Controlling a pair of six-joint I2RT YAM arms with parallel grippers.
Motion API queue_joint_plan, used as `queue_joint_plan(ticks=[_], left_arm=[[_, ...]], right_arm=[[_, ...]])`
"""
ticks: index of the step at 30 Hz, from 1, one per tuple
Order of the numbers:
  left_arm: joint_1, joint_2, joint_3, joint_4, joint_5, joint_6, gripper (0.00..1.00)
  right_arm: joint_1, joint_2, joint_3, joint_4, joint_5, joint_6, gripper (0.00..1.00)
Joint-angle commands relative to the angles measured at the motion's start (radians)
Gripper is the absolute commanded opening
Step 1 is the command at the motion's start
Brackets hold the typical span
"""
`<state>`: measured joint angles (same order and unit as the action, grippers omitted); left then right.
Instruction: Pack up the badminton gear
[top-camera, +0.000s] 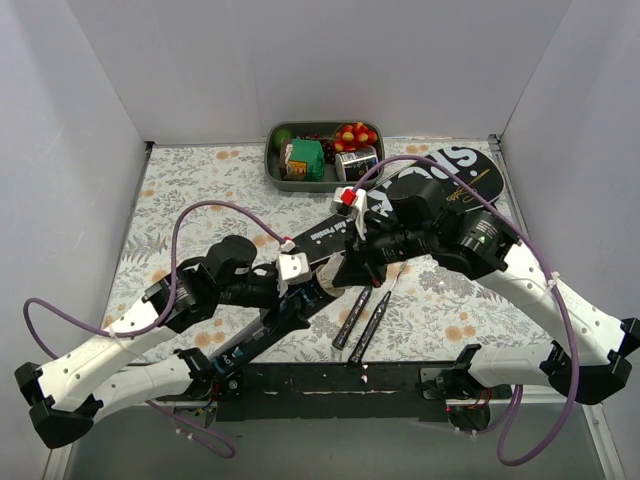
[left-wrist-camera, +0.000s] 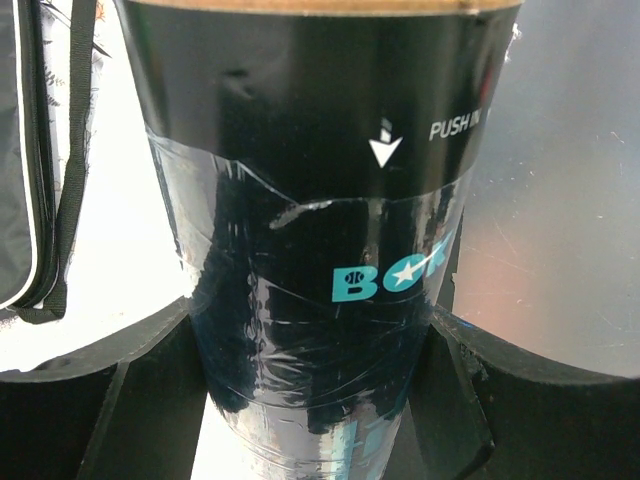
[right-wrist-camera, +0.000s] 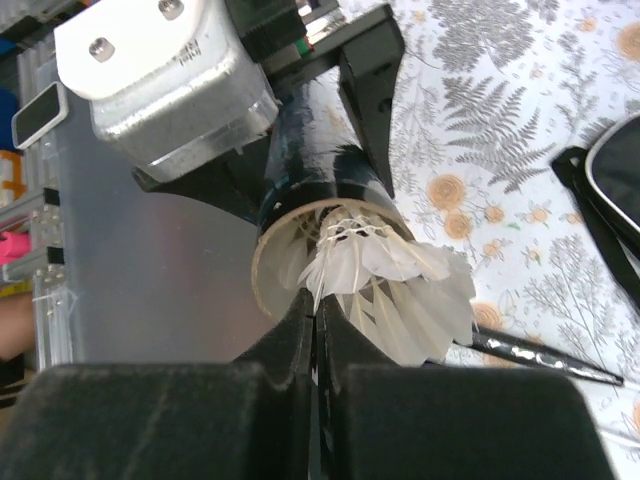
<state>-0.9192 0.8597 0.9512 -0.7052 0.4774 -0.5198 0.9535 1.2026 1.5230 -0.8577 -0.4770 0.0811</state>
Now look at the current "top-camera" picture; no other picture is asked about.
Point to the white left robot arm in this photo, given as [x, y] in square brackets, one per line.
[70, 394]

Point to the black base bar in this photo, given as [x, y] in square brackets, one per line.
[320, 390]

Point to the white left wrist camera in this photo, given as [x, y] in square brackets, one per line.
[293, 268]

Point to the right badminton racket handle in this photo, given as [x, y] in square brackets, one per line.
[365, 339]

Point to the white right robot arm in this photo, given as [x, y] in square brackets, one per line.
[587, 344]

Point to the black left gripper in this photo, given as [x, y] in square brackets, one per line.
[282, 303]

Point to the left badminton racket handle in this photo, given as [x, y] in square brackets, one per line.
[343, 334]

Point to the black sport racket bag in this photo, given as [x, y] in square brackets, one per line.
[447, 166]

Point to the green wrapped box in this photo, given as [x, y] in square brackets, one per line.
[301, 160]

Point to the badminton racket handle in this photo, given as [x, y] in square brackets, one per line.
[365, 339]
[343, 334]

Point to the green lime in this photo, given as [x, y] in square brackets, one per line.
[280, 136]

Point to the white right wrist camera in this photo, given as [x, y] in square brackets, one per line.
[352, 203]

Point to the red yellow fruit bunch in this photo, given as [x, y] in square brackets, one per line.
[354, 136]

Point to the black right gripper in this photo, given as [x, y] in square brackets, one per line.
[361, 257]

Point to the black shuttlecock tube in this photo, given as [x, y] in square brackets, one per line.
[245, 346]

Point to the dark grape bunch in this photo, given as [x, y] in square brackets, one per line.
[327, 144]

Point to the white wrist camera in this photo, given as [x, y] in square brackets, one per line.
[293, 268]
[352, 203]

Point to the black printed can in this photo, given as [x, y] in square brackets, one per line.
[352, 166]

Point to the white feather shuttlecock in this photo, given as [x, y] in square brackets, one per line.
[326, 275]

